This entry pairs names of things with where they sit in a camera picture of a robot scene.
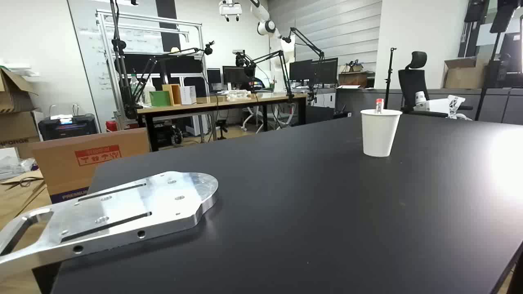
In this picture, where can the cardboard box with red label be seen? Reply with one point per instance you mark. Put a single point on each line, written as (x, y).
(82, 161)

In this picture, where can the stacked open cardboard boxes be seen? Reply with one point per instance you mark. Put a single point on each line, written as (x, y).
(13, 107)

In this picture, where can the black tripod pole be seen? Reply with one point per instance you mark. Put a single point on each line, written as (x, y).
(389, 76)

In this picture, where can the white paper cup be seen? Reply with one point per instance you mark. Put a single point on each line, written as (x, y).
(379, 133)

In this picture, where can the aluminium mounting plate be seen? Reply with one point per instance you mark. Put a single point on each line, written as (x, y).
(124, 210)

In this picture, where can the red marker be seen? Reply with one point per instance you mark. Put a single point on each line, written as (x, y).
(379, 103)

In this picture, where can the crumpled white bag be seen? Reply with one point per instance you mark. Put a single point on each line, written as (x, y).
(449, 105)

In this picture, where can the black printer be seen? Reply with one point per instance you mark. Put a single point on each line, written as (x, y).
(65, 126)

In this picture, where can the whiteboard on stand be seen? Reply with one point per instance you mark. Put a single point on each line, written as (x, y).
(108, 54)

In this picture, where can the wooden desk with black legs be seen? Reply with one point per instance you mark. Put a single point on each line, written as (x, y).
(217, 102)

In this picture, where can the small white box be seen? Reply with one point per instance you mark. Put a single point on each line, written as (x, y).
(186, 95)

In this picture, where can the green box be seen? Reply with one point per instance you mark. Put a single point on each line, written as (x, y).
(158, 99)

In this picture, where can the black office chair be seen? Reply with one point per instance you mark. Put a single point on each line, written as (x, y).
(412, 82)

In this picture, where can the plain cardboard box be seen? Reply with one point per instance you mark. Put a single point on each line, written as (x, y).
(462, 74)

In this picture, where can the black computer monitor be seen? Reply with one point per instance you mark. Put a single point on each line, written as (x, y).
(320, 71)

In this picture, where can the orange box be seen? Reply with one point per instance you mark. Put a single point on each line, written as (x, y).
(173, 94)

